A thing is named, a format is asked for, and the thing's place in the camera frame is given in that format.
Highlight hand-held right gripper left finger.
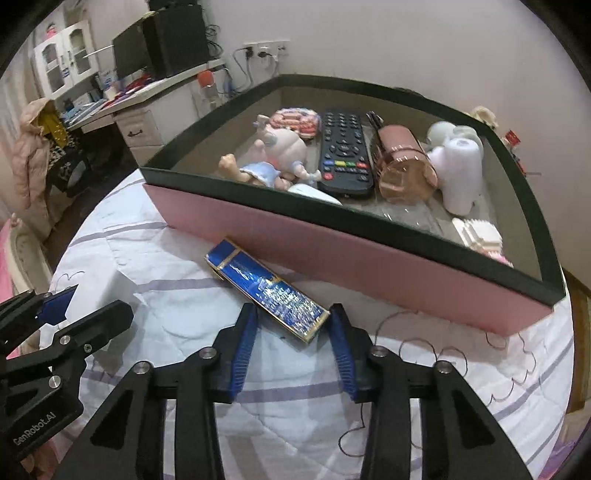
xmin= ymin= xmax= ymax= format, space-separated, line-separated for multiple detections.
xmin=54 ymin=302 xmax=259 ymax=480

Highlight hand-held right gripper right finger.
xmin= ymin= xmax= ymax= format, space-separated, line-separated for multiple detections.
xmin=328 ymin=302 xmax=534 ymax=480

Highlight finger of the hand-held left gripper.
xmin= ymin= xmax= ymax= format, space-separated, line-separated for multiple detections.
xmin=0 ymin=285 xmax=79 ymax=344
xmin=0 ymin=300 xmax=134 ymax=393

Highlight blue gold lighter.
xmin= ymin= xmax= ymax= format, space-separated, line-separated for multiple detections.
xmin=205 ymin=237 xmax=331 ymax=344

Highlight pink shallow box tray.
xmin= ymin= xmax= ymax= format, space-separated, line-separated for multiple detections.
xmin=139 ymin=74 xmax=566 ymax=337

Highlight white small device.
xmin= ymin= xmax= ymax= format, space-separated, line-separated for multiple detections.
xmin=287 ymin=183 xmax=343 ymax=205

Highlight white brick model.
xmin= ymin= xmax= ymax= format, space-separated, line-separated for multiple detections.
xmin=451 ymin=217 xmax=514 ymax=267

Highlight rose gold cylinder cup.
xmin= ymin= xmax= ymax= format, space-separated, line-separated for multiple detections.
xmin=367 ymin=112 xmax=439 ymax=206

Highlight black remote control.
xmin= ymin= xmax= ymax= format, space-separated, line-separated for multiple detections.
xmin=318 ymin=109 xmax=375 ymax=199

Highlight white plastic bottle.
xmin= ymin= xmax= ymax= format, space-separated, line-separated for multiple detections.
xmin=429 ymin=137 xmax=483 ymax=216

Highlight cream upholstered chair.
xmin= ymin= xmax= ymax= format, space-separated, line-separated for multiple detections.
xmin=0 ymin=215 xmax=54 ymax=296

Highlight white striped table cloth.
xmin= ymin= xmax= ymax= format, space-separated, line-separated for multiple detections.
xmin=39 ymin=168 xmax=575 ymax=480

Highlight black office chair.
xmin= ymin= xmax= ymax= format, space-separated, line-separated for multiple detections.
xmin=46 ymin=138 xmax=125 ymax=199

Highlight pink padded jacket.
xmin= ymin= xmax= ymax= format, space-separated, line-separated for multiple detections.
xmin=11 ymin=98 xmax=58 ymax=236

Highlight yellow cloth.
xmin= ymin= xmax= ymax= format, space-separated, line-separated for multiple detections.
xmin=37 ymin=111 xmax=70 ymax=146

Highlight white desk with drawer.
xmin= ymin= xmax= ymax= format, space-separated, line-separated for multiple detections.
xmin=62 ymin=58 xmax=227 ymax=164

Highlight baby doll figurine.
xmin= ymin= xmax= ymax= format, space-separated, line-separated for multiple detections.
xmin=218 ymin=115 xmax=322 ymax=191

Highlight round pink candy tin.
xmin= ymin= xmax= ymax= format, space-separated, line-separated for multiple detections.
xmin=269 ymin=107 xmax=322 ymax=139

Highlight white piggy bank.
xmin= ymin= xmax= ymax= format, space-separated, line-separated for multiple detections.
xmin=426 ymin=121 xmax=483 ymax=153

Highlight white glass door cabinet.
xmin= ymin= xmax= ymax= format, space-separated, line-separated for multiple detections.
xmin=31 ymin=23 xmax=100 ymax=100

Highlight orange cap water bottle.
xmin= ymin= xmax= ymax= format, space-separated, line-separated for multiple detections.
xmin=196 ymin=70 xmax=221 ymax=112

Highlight black computer monitor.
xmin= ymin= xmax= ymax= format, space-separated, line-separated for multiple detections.
xmin=112 ymin=21 xmax=153 ymax=81

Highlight white yellow plastic toy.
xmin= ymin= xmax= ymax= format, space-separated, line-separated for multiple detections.
xmin=471 ymin=106 xmax=499 ymax=130

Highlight black computer tower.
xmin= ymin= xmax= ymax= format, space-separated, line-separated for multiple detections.
xmin=142 ymin=4 xmax=211 ymax=79

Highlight black power cables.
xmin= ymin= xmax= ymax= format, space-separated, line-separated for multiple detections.
xmin=228 ymin=46 xmax=282 ymax=93

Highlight white wall outlet strip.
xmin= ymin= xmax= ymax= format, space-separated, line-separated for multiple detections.
xmin=243 ymin=41 xmax=291 ymax=60

